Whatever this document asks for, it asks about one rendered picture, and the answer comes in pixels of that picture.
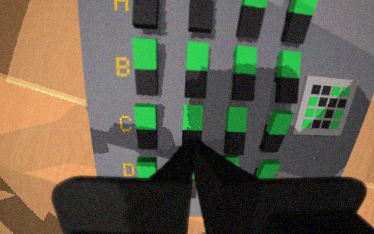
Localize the grey switch panel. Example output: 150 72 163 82
77 0 374 179

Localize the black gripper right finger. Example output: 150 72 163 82
193 140 367 234

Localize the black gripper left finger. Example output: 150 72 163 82
51 140 195 234

